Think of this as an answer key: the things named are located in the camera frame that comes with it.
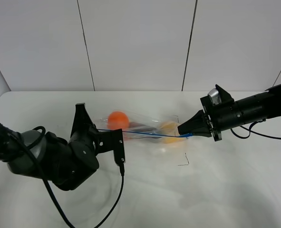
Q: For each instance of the orange fruit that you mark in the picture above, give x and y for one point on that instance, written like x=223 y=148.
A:
x=117 y=120

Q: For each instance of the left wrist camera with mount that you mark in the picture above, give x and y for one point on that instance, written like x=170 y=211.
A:
x=112 y=141

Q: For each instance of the yellow pear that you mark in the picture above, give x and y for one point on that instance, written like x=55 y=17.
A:
x=170 y=130

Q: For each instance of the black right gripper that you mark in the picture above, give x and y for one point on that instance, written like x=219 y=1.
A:
x=220 y=118

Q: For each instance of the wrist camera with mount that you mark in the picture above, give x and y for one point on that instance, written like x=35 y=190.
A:
x=112 y=141
x=219 y=96

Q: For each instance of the clear zip bag blue seal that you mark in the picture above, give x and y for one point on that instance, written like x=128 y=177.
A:
x=101 y=124

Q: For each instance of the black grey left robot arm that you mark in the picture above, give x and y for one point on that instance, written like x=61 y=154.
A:
x=39 y=154

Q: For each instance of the purple eggplant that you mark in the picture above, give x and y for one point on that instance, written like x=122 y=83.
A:
x=143 y=130

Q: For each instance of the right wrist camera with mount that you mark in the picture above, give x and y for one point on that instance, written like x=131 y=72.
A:
x=219 y=96

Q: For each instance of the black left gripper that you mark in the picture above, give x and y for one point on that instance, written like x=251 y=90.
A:
x=84 y=135

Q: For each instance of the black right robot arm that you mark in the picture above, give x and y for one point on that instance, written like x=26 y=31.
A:
x=256 y=108

